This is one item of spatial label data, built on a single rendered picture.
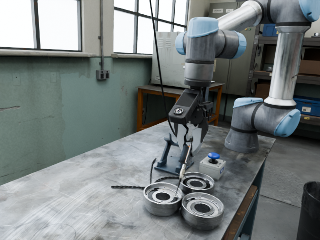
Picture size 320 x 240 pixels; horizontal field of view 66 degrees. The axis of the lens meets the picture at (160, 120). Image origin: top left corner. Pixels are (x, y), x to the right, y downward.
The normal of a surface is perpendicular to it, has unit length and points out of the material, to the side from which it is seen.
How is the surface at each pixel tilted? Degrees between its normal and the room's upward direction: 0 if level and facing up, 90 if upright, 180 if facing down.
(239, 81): 90
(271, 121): 92
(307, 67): 82
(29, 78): 90
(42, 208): 0
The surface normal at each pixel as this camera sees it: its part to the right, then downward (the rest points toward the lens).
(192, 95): -0.21, -0.72
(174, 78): -0.52, 0.19
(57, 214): 0.06, -0.96
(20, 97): 0.85, 0.18
